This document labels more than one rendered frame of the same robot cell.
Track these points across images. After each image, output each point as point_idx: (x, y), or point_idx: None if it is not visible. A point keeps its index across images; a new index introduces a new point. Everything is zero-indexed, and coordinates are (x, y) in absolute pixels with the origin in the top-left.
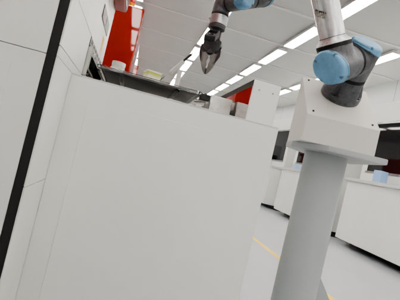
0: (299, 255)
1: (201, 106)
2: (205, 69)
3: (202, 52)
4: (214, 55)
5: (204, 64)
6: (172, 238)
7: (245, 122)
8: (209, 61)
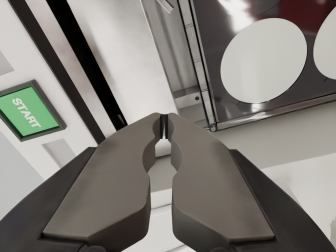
0: None
1: (164, 134)
2: (165, 117)
3: (268, 217)
4: (81, 217)
5: (183, 130)
6: None
7: None
8: (140, 150)
